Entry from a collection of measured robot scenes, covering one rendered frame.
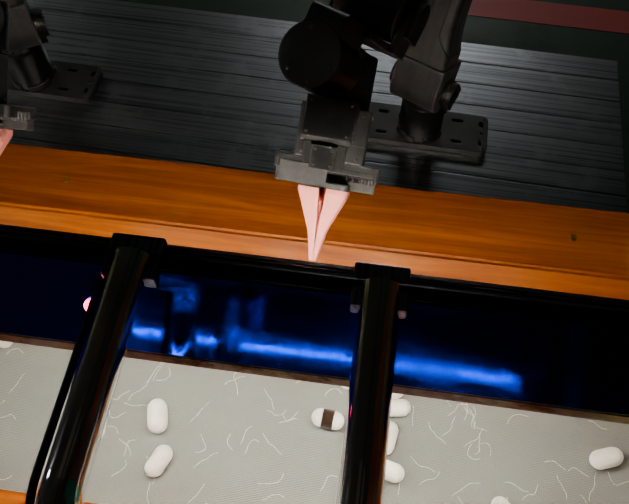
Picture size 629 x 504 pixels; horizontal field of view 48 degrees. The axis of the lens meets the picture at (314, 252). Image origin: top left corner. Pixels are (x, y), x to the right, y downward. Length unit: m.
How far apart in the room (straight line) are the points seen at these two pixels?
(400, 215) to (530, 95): 0.38
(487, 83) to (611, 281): 0.42
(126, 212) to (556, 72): 0.70
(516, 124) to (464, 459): 0.54
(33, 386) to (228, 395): 0.21
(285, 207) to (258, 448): 0.29
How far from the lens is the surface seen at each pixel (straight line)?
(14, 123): 0.83
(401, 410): 0.76
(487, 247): 0.85
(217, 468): 0.76
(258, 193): 0.87
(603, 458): 0.79
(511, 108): 1.13
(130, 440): 0.79
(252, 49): 1.18
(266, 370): 0.45
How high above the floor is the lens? 1.48
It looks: 59 degrees down
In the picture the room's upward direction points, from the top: straight up
